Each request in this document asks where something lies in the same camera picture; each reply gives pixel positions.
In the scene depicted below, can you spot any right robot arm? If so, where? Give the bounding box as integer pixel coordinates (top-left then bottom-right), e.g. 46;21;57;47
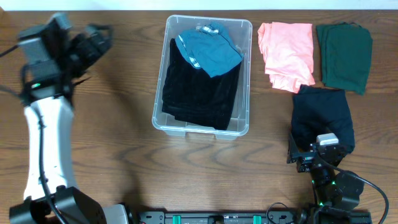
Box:
287;133;364;211

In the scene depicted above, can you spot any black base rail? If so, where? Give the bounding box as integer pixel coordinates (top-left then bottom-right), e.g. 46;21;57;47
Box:
136;210;372;224

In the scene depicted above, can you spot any coral pink folded shirt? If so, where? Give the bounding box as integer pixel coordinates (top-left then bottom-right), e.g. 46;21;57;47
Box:
257;22;315;93

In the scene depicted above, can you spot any blue shirt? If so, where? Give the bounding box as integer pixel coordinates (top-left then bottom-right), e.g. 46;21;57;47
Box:
175;22;243;78

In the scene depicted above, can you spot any navy folded garment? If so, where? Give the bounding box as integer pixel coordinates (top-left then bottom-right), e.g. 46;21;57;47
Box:
291;85;355;153

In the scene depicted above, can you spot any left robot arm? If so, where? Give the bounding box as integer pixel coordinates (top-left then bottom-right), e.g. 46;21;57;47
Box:
9;21;130;223

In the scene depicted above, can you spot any dark green garment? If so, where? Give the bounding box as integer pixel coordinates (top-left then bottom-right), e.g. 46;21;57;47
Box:
316;22;373;95

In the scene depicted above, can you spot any clear plastic storage bin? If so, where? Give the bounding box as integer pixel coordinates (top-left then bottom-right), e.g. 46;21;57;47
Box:
152;14;252;140

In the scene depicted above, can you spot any black velvet garment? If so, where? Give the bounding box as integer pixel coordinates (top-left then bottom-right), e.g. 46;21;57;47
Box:
162;39;241;130

